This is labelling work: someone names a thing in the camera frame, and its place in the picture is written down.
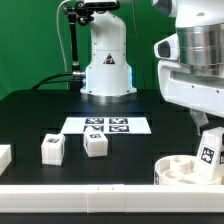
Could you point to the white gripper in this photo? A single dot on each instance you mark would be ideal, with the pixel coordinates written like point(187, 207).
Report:
point(201, 91)

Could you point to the white marker sheet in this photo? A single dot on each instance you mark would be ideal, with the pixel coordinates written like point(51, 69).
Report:
point(108, 125)

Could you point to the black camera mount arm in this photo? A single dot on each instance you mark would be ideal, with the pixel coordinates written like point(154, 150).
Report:
point(78, 13)

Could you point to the white front rail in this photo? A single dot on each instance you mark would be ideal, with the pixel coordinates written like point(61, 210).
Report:
point(110, 198)

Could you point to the white rail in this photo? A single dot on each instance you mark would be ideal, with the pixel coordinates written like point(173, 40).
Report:
point(5, 157)
point(110, 198)

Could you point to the white left rail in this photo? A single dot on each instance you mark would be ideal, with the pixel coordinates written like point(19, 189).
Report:
point(5, 157)

